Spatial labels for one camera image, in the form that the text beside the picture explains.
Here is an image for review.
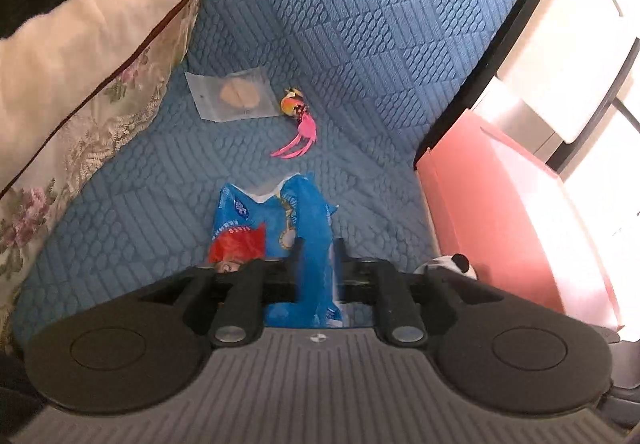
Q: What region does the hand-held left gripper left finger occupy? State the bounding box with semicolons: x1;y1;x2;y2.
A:
138;237;307;348

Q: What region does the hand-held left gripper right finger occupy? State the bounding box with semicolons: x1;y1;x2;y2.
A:
332;237;505;346

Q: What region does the blue tissue packet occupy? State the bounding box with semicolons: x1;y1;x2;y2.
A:
207;171;347;329

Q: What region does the panda plush toy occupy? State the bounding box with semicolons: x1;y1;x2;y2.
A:
414;253;479;281

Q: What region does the pink cardboard box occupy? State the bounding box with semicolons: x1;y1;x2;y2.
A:
414;108;627;331

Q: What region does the clear bag with beige pad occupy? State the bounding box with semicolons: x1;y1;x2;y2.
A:
184;66;282;122

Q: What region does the pink feather toy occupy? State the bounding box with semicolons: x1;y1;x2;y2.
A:
270;87;319;158

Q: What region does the blue textured mat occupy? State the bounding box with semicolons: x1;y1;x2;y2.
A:
12;0;577;356

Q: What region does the floral bed sheet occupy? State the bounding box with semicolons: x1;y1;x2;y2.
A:
0;0;202;356

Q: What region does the beige folding chair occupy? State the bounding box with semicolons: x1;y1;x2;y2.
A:
413;0;640;173

